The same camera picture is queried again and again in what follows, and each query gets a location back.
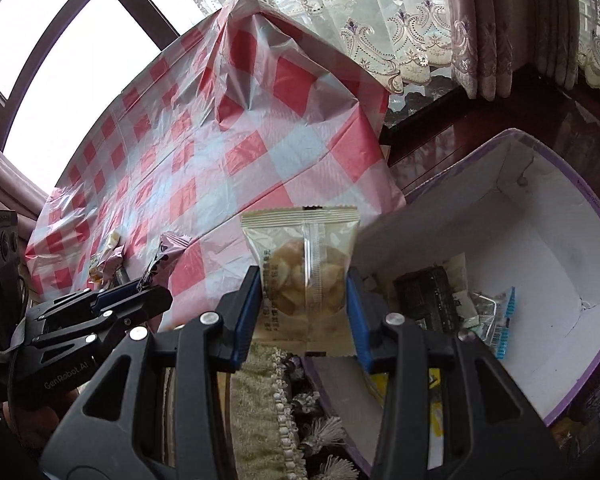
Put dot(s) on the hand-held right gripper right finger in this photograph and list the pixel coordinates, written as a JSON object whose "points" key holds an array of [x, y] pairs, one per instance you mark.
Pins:
{"points": [[360, 330]]}

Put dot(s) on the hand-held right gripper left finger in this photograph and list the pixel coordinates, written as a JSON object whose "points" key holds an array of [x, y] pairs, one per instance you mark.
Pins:
{"points": [[247, 320]]}

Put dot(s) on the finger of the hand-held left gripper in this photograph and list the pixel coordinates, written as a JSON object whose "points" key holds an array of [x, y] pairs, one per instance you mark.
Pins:
{"points": [[120, 292], [145, 305]]}

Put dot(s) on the pink foil snack wrapper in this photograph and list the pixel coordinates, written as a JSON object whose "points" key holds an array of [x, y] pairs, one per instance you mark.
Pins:
{"points": [[170, 247], [107, 262]]}

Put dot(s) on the beige clear-window cookie packet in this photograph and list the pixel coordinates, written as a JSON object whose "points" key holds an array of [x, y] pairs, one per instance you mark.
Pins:
{"points": [[300, 270]]}

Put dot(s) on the purple cardboard box white inside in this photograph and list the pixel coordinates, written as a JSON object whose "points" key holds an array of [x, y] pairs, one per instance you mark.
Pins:
{"points": [[530, 240]]}

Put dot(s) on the small beige snack packet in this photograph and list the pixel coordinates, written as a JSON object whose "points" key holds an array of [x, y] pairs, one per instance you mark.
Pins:
{"points": [[113, 240]]}

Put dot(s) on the dark brown snack packet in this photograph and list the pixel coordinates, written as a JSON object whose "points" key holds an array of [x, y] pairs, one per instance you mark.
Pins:
{"points": [[425, 295]]}

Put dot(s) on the mauve embroidered drape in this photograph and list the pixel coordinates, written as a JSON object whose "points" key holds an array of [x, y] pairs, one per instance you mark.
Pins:
{"points": [[0, 180], [505, 20]]}

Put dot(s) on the tasselled beige cloth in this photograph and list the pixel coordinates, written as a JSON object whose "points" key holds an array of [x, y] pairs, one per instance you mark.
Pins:
{"points": [[260, 410]]}

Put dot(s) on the bright yellow snack packet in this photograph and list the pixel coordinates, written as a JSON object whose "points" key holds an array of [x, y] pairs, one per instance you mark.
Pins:
{"points": [[432, 405]]}

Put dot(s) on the cream snack packet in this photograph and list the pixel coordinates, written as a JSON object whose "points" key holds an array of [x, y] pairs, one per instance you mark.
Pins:
{"points": [[460, 267]]}

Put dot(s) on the clear packet with blue edge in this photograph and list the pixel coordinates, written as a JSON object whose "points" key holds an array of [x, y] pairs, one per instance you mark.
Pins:
{"points": [[495, 310]]}

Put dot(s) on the red white checked plastic tablecloth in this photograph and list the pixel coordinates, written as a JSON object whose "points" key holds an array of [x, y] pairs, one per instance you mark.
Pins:
{"points": [[205, 160]]}

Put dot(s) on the dark wooden windowsill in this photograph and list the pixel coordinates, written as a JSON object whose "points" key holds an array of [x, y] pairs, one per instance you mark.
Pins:
{"points": [[480, 120]]}

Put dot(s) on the dark window frame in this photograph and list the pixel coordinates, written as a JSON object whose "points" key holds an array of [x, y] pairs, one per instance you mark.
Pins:
{"points": [[55, 50]]}

